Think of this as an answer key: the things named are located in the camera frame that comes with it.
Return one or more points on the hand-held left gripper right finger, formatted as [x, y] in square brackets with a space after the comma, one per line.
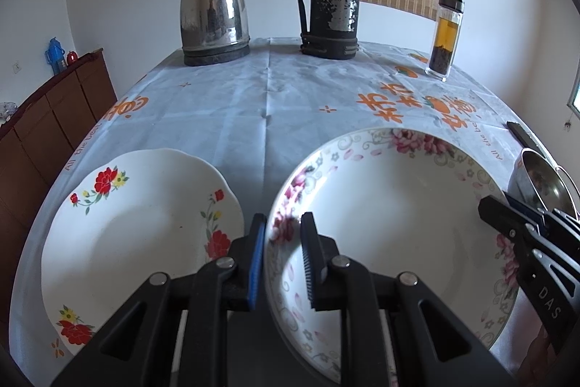
[308, 260]

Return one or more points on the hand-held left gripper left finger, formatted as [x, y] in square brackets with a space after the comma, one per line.
[257, 260]

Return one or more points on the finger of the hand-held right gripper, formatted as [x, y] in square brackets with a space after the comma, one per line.
[525, 208]
[498, 217]

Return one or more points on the white plate with red flowers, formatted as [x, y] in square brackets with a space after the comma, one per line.
[136, 233]

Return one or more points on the person's right hand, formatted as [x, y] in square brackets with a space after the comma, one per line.
[539, 362]

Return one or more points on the black smartphone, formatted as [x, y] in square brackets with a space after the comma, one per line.
[525, 137]

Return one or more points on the window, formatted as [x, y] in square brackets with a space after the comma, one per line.
[575, 94]

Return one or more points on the printed plastic tablecloth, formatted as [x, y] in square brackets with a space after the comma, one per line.
[272, 119]

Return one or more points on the glass tea bottle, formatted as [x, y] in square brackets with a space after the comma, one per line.
[445, 42]

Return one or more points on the brown wooden cabinet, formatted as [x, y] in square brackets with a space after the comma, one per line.
[45, 128]

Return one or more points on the stainless steel electric kettle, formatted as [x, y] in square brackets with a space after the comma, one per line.
[213, 6]

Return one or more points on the small red item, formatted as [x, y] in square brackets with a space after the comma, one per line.
[71, 58]

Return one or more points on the blue plastic bottle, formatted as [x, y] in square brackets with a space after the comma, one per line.
[55, 56]

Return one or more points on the white wall socket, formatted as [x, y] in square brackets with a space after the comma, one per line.
[17, 67]

